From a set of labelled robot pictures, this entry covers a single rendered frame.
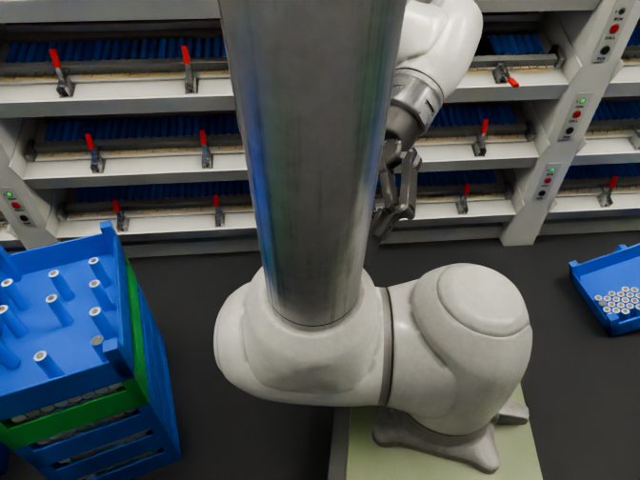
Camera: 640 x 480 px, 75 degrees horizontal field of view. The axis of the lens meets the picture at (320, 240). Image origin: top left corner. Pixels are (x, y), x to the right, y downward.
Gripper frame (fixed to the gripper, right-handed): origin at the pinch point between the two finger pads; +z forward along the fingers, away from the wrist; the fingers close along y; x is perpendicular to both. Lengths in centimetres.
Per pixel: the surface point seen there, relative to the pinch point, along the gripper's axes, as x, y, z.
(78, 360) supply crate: -8.7, -25.3, 34.4
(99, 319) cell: -10.0, -24.2, 27.2
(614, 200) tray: 90, 7, -64
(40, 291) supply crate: -13, -43, 31
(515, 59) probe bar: 32, -9, -63
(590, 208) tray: 85, 3, -58
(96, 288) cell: -10.9, -29.5, 24.0
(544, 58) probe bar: 36, -5, -67
